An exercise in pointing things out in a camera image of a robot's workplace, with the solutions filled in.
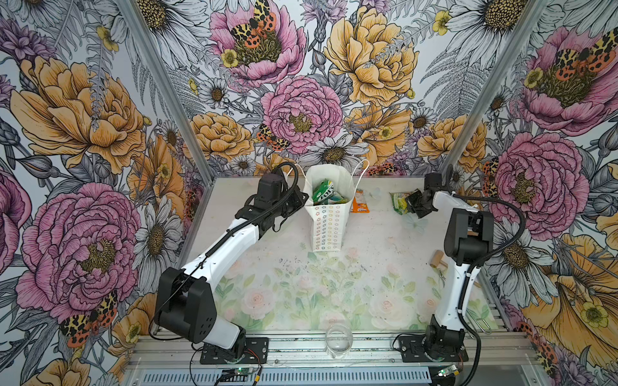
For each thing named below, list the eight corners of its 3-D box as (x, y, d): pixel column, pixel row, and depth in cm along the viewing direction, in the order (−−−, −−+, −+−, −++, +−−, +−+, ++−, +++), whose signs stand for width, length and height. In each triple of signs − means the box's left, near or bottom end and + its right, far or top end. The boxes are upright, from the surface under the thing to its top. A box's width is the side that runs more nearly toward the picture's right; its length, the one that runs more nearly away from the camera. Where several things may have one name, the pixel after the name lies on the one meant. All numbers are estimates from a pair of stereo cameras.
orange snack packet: (350, 212, 112) (351, 208, 109) (348, 193, 119) (349, 189, 117) (367, 212, 112) (369, 208, 109) (364, 194, 119) (365, 189, 117)
